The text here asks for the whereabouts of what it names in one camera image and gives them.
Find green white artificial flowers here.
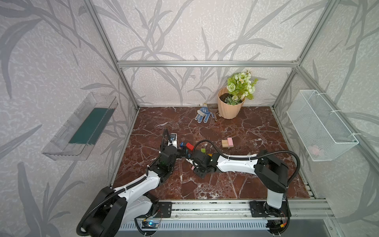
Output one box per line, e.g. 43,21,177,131
223,70,259,105

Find red block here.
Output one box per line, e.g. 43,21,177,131
186,143,194,151

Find aluminium frame crossbar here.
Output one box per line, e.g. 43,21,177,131
117,61,297,68

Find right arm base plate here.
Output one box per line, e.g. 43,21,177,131
249,200,292,218

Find natural wood block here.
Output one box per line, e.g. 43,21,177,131
222,140,229,148

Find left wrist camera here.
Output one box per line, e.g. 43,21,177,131
168,133,178,148

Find clear plastic wall tray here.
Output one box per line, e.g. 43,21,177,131
42,92,118,161

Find beige flower pot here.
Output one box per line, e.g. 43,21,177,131
218,87,245,119

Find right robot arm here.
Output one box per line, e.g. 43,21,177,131
186,150,300,217

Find aluminium front rail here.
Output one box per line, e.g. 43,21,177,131
85,199,335,221

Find green mat in tray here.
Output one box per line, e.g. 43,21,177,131
69,108,115,145

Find pink block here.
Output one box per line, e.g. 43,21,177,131
227,137,234,148

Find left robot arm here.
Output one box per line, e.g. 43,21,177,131
76,144,189,237

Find white wire mesh basket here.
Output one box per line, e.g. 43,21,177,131
287,90,359,162

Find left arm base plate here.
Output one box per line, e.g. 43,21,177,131
147,201,173,218

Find blue white garden glove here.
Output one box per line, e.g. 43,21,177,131
195,107,214,123

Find right connector wires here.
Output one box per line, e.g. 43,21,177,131
265,220,289,235

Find left controller board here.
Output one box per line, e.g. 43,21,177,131
142,219,160,229

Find small brown rake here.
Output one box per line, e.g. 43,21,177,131
207,103,218,122

